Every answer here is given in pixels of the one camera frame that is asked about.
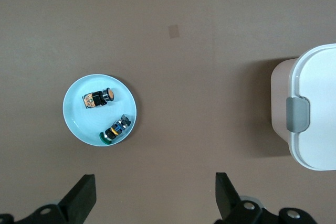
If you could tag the white lidded storage box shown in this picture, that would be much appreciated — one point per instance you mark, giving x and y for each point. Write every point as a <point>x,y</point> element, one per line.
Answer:
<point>320,103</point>

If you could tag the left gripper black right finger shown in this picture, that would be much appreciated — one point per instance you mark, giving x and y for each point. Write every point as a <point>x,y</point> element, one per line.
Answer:
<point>228,203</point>

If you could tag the orange push button switch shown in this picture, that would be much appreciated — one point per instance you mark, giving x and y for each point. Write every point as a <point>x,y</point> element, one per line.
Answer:
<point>95,99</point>

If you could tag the light blue round plate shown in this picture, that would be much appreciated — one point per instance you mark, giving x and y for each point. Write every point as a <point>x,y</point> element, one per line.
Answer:
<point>78,119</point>

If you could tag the brown tape patch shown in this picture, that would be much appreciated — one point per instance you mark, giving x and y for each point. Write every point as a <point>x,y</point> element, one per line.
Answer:
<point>173,31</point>

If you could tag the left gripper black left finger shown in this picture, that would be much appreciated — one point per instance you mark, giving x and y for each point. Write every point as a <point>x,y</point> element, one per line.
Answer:
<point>78,197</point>

